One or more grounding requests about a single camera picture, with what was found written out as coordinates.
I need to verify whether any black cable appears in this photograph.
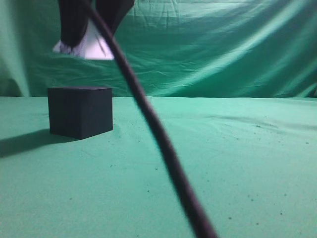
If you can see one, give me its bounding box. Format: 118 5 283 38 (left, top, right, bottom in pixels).
78 0 219 238

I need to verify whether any green table cloth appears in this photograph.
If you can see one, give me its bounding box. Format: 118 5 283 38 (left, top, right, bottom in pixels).
0 97 317 238

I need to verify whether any dark purple cube block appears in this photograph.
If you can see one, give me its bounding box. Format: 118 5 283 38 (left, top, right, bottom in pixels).
48 86 113 139

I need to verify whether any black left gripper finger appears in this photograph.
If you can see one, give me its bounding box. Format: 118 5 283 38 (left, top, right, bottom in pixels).
57 0 88 47

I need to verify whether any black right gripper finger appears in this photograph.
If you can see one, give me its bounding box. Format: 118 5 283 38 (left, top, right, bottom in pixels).
95 0 135 33

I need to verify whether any white square pyramid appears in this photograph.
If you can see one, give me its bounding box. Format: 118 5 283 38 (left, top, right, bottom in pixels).
53 20 114 60

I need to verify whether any green cloth backdrop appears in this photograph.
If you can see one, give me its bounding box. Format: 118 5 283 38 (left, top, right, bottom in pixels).
0 0 317 98

